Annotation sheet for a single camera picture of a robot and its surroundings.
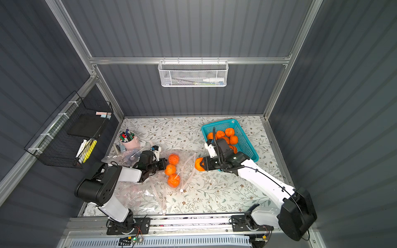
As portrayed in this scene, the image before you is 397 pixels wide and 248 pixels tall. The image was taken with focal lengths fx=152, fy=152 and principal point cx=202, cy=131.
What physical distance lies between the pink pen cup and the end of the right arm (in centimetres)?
51

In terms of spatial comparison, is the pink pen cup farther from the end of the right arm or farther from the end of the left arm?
the end of the right arm

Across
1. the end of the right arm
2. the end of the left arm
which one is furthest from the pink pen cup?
the end of the right arm

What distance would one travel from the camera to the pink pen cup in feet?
3.07

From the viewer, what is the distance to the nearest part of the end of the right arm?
0.56 metres

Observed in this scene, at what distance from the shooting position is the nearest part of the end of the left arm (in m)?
0.75

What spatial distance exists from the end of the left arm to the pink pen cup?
201 millimetres
